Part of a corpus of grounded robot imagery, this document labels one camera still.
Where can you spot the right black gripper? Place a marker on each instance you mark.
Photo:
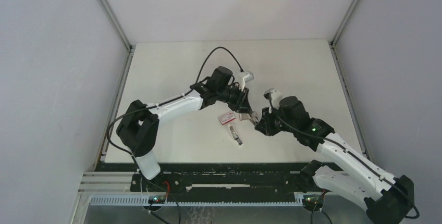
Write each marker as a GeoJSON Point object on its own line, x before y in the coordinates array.
{"type": "Point", "coordinates": [265, 125]}

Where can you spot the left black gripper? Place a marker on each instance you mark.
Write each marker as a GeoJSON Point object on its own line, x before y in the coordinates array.
{"type": "Point", "coordinates": [241, 104]}

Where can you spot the red white staple box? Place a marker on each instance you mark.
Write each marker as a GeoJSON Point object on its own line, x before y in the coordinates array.
{"type": "Point", "coordinates": [227, 118]}

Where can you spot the beige mini stapler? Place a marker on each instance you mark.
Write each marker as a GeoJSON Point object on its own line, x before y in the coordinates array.
{"type": "Point", "coordinates": [235, 135]}

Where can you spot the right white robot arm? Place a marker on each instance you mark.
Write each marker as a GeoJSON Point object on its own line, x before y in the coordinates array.
{"type": "Point", "coordinates": [384, 197]}

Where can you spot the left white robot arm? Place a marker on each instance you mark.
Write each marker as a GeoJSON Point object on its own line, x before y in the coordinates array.
{"type": "Point", "coordinates": [139, 126]}

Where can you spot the right green circuit board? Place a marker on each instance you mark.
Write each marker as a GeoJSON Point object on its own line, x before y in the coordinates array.
{"type": "Point", "coordinates": [312, 200]}

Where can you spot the green circuit board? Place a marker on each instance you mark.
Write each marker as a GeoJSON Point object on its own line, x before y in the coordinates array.
{"type": "Point", "coordinates": [156, 200]}
{"type": "Point", "coordinates": [312, 200]}

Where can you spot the left green circuit board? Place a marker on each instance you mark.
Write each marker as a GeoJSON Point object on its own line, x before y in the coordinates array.
{"type": "Point", "coordinates": [156, 200]}

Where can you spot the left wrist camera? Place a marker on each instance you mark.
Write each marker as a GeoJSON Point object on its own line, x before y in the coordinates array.
{"type": "Point", "coordinates": [243, 78]}

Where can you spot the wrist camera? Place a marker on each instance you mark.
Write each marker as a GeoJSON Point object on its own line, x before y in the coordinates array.
{"type": "Point", "coordinates": [274, 97]}
{"type": "Point", "coordinates": [243, 78]}

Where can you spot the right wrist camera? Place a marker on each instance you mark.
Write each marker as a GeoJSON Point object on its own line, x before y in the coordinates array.
{"type": "Point", "coordinates": [274, 97]}

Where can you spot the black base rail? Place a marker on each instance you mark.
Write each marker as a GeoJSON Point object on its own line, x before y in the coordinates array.
{"type": "Point", "coordinates": [228, 183]}

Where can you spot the right aluminium frame post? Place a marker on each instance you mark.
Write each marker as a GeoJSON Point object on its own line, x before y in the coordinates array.
{"type": "Point", "coordinates": [334, 48]}

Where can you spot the aluminium frame post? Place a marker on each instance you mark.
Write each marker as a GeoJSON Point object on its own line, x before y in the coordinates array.
{"type": "Point", "coordinates": [334, 48]}
{"type": "Point", "coordinates": [114, 22]}

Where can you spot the left aluminium frame post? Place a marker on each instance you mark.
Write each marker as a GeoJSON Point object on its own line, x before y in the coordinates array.
{"type": "Point", "coordinates": [114, 22]}

